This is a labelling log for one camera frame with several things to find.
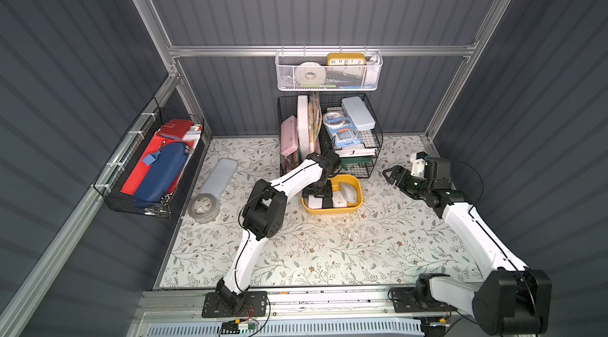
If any small white mouse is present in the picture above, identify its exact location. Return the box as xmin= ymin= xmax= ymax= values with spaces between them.
xmin=332 ymin=191 xmax=348 ymax=209

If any silver grey mouse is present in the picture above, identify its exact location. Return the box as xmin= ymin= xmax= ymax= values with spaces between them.
xmin=340 ymin=182 xmax=359 ymax=205

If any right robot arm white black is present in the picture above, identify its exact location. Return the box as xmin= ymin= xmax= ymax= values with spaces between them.
xmin=383 ymin=153 xmax=552 ymax=336

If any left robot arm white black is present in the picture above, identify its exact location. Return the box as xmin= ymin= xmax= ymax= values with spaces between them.
xmin=216 ymin=151 xmax=340 ymax=298

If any yellow plastic storage box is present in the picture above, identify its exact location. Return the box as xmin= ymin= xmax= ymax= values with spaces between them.
xmin=302 ymin=174 xmax=364 ymax=215

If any white FLOS box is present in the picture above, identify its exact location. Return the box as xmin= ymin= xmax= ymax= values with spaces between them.
xmin=296 ymin=96 xmax=310 ymax=160

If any green book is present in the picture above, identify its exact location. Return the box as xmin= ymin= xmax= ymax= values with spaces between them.
xmin=341 ymin=156 xmax=373 ymax=171

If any white FOLIO notebook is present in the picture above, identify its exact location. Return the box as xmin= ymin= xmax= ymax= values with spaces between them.
xmin=336 ymin=144 xmax=378 ymax=158

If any blue packaged stationery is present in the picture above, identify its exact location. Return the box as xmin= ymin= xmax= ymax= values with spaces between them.
xmin=326 ymin=117 xmax=361 ymax=149

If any pink pencil case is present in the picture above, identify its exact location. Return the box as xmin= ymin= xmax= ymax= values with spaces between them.
xmin=280 ymin=115 xmax=299 ymax=157

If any clear tape roll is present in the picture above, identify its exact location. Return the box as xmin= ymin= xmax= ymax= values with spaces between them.
xmin=322 ymin=111 xmax=346 ymax=128

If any light blue pencil case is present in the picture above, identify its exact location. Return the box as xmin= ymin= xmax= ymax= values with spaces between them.
xmin=341 ymin=96 xmax=376 ymax=131

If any grey pencil case on table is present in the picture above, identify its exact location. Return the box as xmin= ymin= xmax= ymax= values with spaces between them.
xmin=199 ymin=158 xmax=238 ymax=200

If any white tape roll in basket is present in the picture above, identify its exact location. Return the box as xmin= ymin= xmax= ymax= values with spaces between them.
xmin=294 ymin=61 xmax=326 ymax=86

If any white mesh hanging basket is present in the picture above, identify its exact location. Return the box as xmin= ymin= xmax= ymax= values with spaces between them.
xmin=275 ymin=48 xmax=384 ymax=92

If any large tape roll on table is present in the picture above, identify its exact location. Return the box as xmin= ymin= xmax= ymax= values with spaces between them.
xmin=188 ymin=193 xmax=220 ymax=224

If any yellow clock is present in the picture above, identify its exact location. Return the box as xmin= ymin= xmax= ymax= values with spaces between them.
xmin=327 ymin=52 xmax=367 ymax=66

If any blue pencil pouch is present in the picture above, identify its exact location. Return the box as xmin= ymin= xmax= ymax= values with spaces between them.
xmin=132 ymin=142 xmax=189 ymax=208

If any red folder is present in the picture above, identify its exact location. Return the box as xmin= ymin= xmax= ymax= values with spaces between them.
xmin=120 ymin=118 xmax=194 ymax=195

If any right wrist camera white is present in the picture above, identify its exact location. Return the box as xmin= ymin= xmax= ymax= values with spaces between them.
xmin=409 ymin=151 xmax=428 ymax=179

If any black wire desk organizer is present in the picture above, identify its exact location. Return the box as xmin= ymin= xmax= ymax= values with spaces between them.
xmin=277 ymin=92 xmax=383 ymax=179

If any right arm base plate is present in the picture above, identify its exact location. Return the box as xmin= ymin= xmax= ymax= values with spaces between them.
xmin=387 ymin=287 xmax=453 ymax=313

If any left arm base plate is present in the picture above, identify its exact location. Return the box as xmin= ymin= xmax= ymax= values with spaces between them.
xmin=201 ymin=291 xmax=269 ymax=319

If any black wire wall basket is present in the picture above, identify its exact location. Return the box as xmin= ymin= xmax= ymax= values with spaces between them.
xmin=93 ymin=99 xmax=205 ymax=218

